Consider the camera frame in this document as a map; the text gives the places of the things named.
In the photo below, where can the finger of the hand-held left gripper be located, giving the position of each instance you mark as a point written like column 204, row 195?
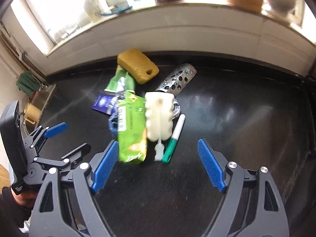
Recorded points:
column 74, row 154
column 56, row 129

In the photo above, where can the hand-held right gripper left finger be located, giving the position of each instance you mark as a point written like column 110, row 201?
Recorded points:
column 106, row 165

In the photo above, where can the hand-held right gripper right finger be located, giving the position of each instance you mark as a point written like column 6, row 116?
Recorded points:
column 212, row 167

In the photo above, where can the purple toothpaste tube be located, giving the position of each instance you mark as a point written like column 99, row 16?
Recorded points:
column 101, row 103

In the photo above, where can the silver pill blister pack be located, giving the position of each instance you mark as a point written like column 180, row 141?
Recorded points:
column 176, row 80

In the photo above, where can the person's left forearm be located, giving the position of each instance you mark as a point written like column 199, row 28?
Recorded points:
column 9, row 212

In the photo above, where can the person's left hand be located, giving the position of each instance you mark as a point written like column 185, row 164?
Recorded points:
column 23, row 198

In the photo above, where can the yellow plastic container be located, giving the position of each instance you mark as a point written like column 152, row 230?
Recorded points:
column 32, row 113

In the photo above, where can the steel sink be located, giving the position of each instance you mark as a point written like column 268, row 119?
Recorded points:
column 47, row 93

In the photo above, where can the green snack packet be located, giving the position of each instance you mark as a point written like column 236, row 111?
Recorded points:
column 130, row 128

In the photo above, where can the green marker pen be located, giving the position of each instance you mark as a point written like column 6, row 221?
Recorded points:
column 170, row 145

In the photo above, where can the green cloth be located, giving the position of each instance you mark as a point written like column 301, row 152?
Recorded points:
column 26, row 82

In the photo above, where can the crumpled silver foil wrapper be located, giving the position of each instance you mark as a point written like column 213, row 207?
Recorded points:
column 177, row 108

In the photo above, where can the white sponge bottle brush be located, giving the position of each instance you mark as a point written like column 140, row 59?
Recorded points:
column 158, row 118

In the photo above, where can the green crumpled wrapper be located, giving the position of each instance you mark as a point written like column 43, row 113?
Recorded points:
column 118, row 80

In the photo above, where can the yellow sponge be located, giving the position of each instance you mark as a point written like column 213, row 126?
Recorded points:
column 135, row 63

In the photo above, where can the clear plastic bottle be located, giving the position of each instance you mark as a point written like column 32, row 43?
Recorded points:
column 92, row 8

